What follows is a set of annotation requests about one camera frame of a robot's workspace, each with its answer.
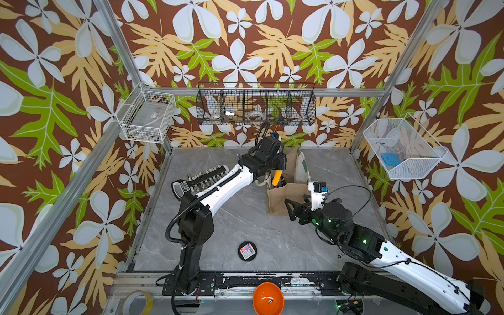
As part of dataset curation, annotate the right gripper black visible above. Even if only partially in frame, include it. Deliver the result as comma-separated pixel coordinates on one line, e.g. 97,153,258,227
284,195,342,246

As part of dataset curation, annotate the orange utility knife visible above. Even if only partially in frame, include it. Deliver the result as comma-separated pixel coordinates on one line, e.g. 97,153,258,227
272,170,283,188

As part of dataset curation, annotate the green christmas burlap pouch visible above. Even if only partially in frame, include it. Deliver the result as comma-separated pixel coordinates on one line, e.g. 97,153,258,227
265,148,311,216

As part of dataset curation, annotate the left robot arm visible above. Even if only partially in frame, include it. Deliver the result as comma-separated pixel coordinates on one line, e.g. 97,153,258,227
165,133,287,295

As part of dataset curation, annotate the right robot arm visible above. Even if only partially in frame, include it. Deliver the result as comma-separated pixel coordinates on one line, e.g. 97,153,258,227
285,199,489,314

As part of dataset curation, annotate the blue object in basket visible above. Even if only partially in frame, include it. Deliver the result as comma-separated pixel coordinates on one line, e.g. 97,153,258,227
381,152,402,168

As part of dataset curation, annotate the round black tin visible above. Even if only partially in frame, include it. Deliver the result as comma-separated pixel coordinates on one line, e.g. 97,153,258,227
238,241,257,262

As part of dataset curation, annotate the orange bowl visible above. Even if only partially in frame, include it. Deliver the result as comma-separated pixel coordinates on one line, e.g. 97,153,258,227
252,282,285,315

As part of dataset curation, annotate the tape roll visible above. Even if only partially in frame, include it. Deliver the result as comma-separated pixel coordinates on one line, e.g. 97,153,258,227
121,290,154,315

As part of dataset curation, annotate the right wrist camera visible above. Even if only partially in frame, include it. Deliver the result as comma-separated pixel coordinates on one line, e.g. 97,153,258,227
308,182,328,212

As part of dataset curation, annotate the black wire basket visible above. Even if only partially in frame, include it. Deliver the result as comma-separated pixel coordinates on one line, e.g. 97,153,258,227
195,82,316,126

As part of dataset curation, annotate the socket set on black rail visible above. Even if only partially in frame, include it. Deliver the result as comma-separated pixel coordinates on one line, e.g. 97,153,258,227
171,165,230,200

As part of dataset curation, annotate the white wire basket right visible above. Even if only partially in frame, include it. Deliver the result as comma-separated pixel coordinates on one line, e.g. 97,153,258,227
364,114,448,181

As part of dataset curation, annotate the white wire basket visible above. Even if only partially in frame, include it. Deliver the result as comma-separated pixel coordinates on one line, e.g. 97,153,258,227
117,84,177,144
364,114,448,181

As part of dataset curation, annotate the white wire basket left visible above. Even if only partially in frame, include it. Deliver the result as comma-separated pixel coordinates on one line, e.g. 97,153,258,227
117,84,177,144

